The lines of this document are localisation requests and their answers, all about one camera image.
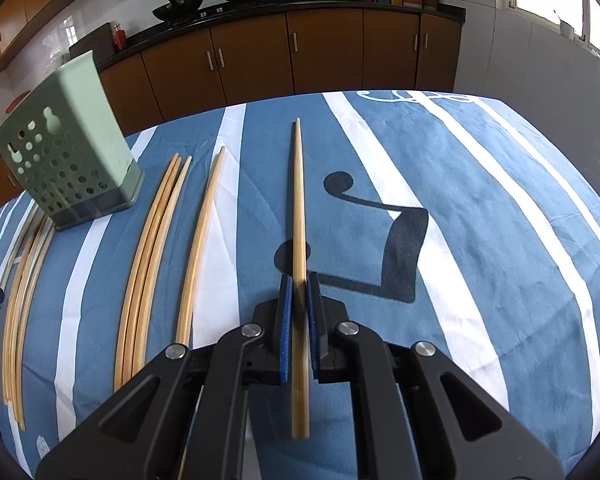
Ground red bottle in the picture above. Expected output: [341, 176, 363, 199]
[112, 23, 126, 51]

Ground green perforated utensil holder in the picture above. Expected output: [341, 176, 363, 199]
[0, 51, 144, 231]

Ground brown kitchen base cabinets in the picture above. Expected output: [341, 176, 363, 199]
[0, 6, 466, 226]

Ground bamboo chopstick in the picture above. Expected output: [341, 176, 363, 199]
[114, 154, 180, 391]
[14, 223, 55, 431]
[0, 202, 38, 290]
[175, 146, 226, 346]
[7, 214, 46, 406]
[291, 118, 311, 440]
[129, 156, 192, 379]
[122, 157, 181, 386]
[2, 210, 42, 405]

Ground blue white striped tablecloth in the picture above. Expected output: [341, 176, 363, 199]
[0, 91, 600, 471]

